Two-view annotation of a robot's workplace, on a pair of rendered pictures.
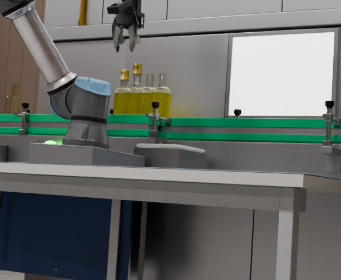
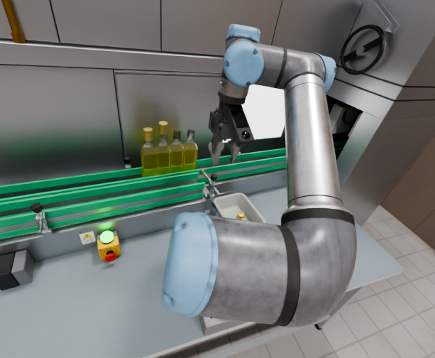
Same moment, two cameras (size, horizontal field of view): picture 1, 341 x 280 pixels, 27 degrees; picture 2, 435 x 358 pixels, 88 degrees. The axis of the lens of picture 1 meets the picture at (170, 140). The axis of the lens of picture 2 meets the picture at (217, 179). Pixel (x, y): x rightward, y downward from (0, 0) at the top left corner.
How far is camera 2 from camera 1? 2.41 m
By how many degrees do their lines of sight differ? 69
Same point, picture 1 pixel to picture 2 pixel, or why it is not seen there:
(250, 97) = not seen: hidden behind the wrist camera
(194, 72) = (198, 112)
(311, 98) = (274, 127)
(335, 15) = not seen: hidden behind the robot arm
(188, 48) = (193, 89)
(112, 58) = (92, 91)
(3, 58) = not seen: outside the picture
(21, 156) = (58, 250)
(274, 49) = (260, 94)
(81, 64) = (42, 99)
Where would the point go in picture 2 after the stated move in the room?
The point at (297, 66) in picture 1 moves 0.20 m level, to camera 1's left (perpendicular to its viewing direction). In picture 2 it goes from (271, 106) to (253, 115)
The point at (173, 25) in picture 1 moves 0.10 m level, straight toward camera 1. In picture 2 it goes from (174, 62) to (194, 68)
